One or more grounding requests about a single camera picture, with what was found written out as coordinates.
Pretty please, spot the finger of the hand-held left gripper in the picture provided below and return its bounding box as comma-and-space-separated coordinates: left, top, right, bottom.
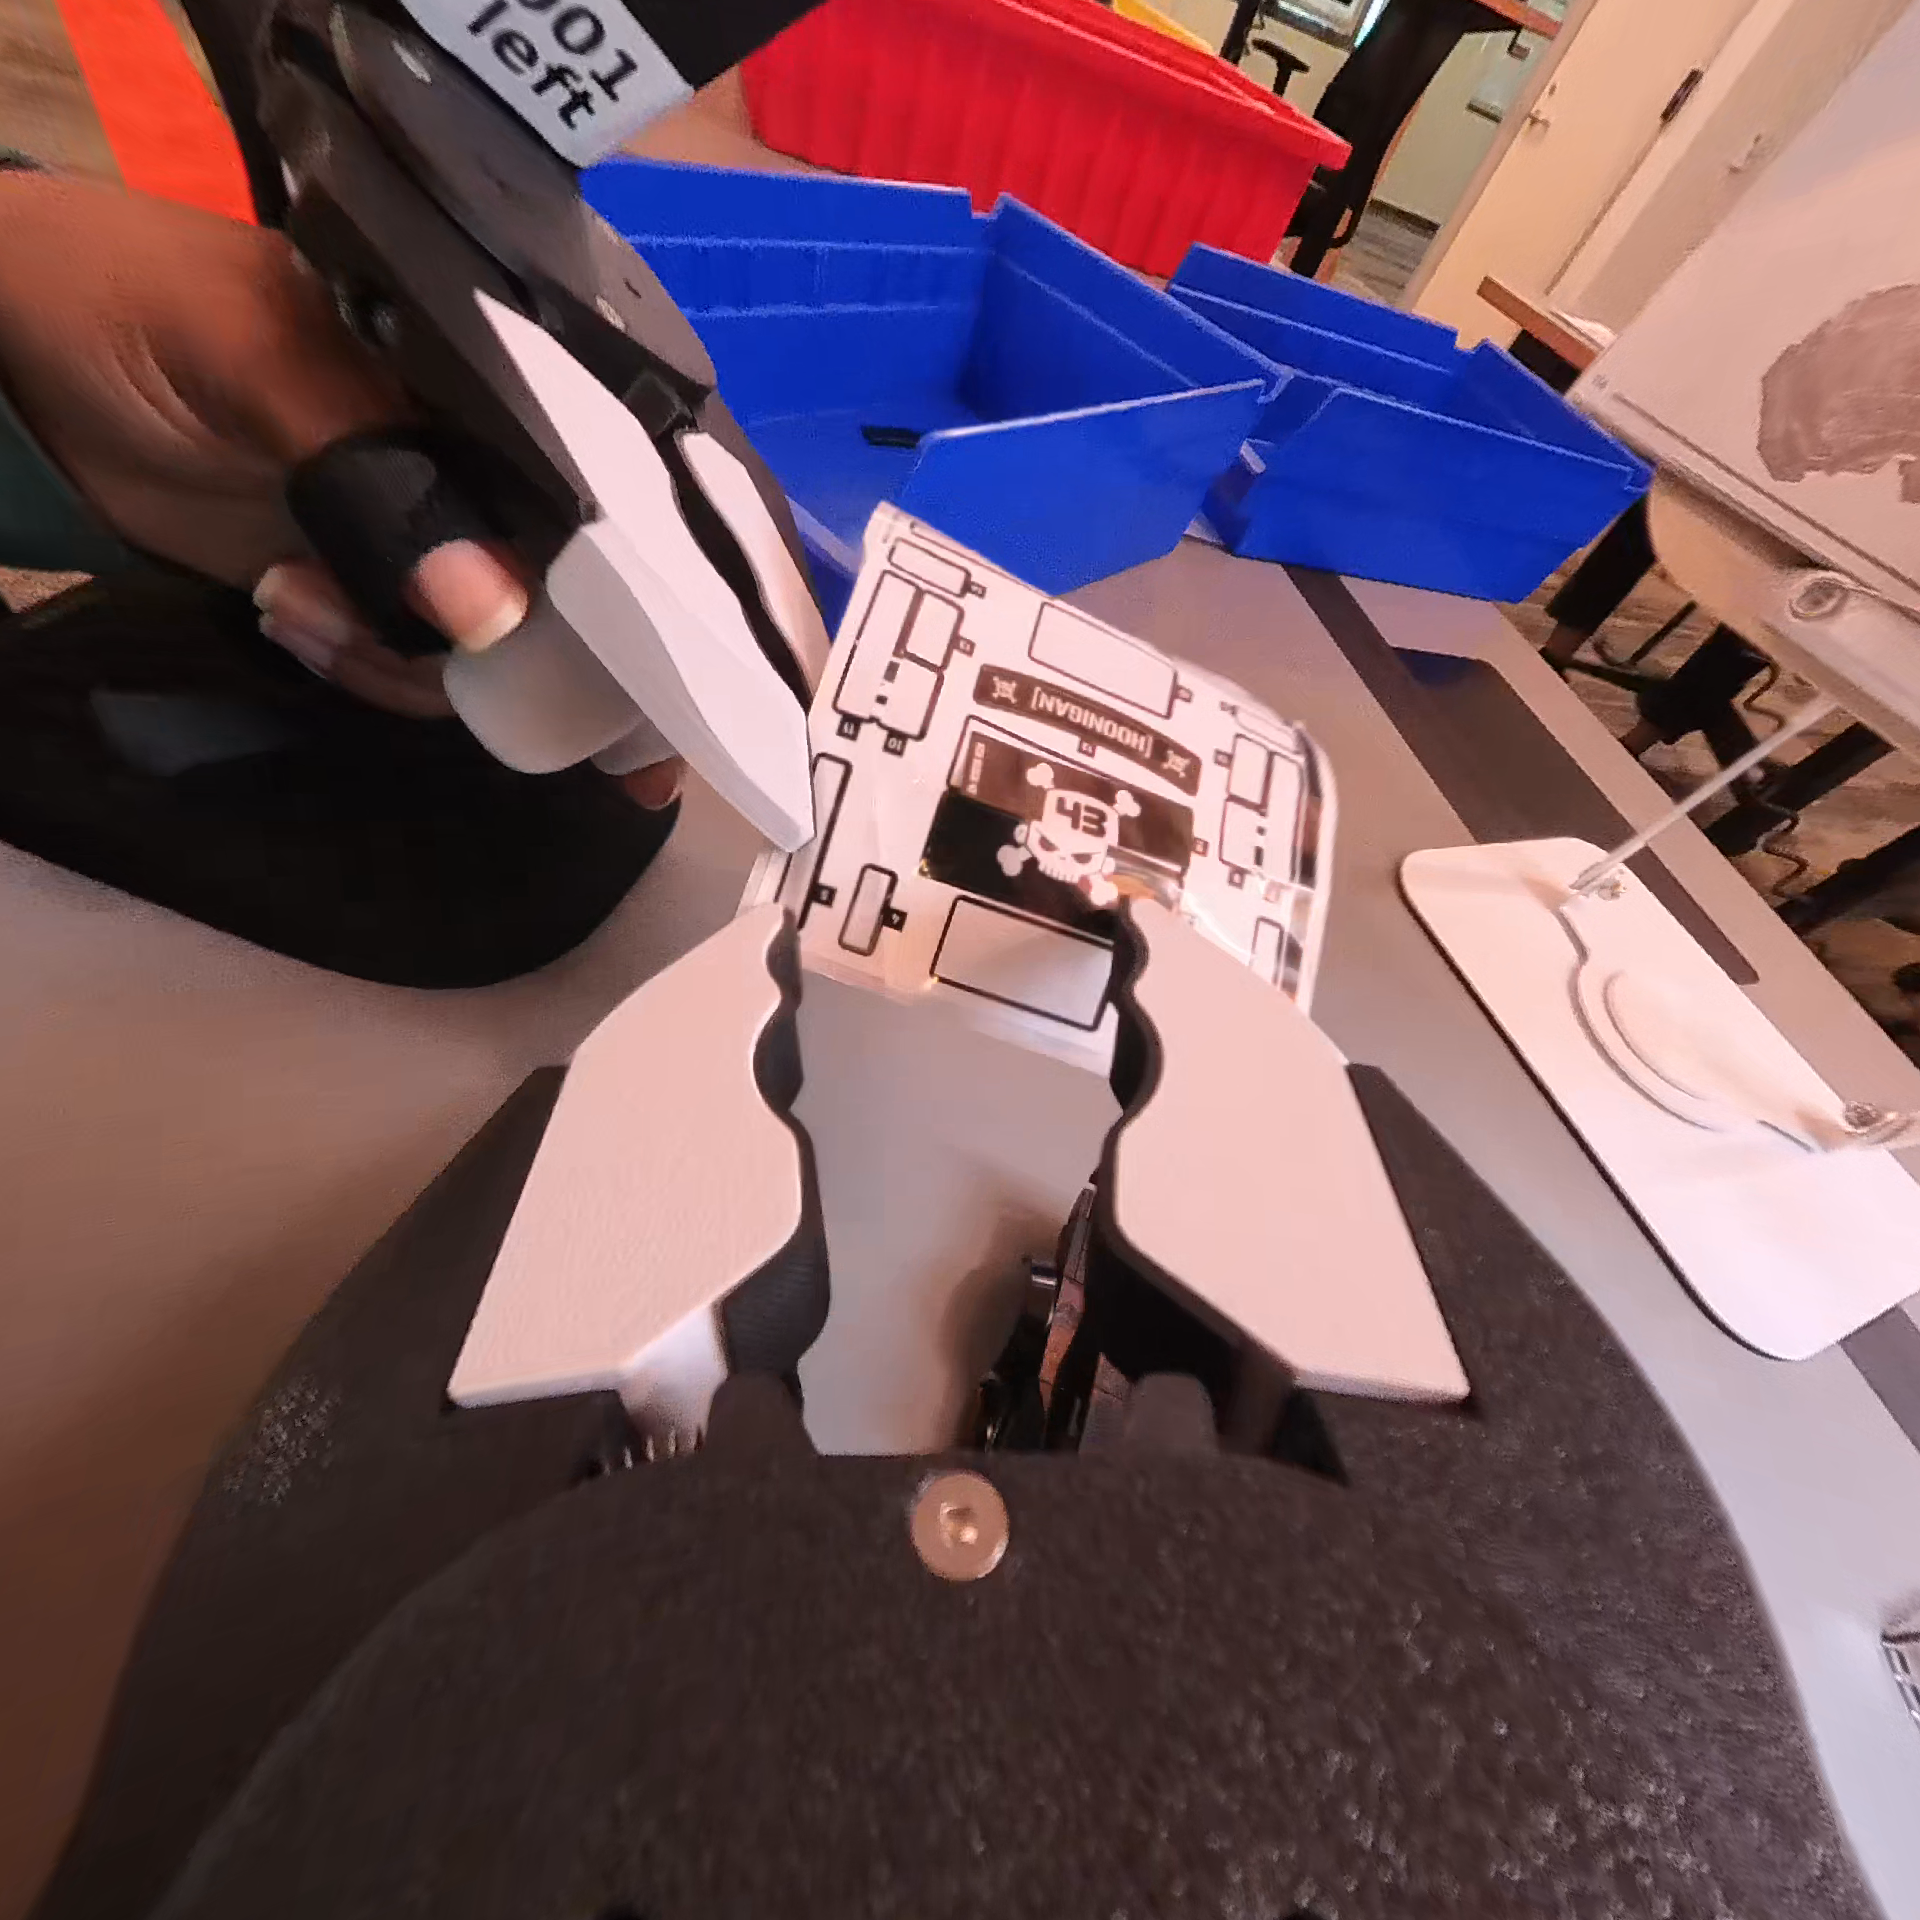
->
476, 292, 821, 851
676, 431, 832, 697

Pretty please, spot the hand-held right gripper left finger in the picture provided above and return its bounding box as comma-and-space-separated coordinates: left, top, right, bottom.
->
451, 909, 832, 1412

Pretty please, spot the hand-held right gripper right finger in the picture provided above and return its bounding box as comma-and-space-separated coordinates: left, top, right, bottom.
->
1094, 916, 1472, 1443

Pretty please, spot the black lego car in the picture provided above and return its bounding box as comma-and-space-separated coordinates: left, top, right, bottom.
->
976, 1186, 1128, 1451

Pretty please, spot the sticker sheet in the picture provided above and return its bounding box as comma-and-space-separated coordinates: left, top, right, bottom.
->
774, 506, 1331, 1076

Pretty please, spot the lego instruction booklet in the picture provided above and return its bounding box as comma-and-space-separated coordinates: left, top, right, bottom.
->
1574, 0, 1920, 587

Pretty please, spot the person's left hand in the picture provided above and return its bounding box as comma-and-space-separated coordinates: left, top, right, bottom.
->
0, 177, 692, 818

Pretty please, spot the orange striped object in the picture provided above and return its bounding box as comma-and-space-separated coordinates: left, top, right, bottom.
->
56, 0, 265, 226

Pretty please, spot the white booklet stand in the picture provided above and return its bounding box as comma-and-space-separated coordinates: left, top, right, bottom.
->
1402, 691, 1920, 1361

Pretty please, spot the red storage bin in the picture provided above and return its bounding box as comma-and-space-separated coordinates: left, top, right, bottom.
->
742, 0, 1354, 279

